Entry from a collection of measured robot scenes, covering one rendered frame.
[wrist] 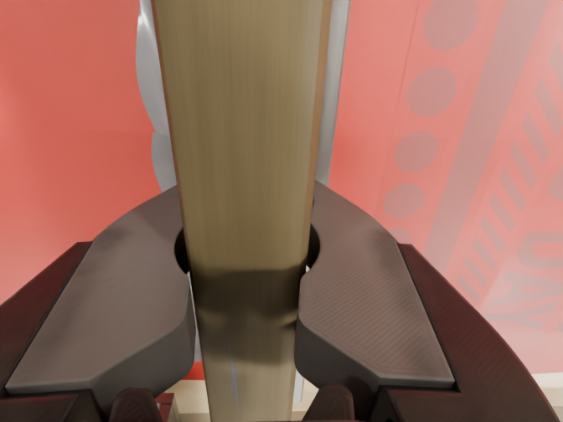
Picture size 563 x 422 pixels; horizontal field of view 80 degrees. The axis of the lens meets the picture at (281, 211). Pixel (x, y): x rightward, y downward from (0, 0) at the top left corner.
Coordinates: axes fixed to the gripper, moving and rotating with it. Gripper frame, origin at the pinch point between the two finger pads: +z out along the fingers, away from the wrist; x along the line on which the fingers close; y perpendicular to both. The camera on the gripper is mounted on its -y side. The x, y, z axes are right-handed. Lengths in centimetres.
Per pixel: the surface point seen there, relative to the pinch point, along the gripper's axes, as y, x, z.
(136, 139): 0.1, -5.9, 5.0
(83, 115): -0.9, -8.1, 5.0
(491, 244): 6.4, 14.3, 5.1
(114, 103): -1.6, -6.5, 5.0
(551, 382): 21.3, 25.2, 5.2
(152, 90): -2.2, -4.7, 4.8
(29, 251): 7.1, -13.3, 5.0
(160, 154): 0.9, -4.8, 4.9
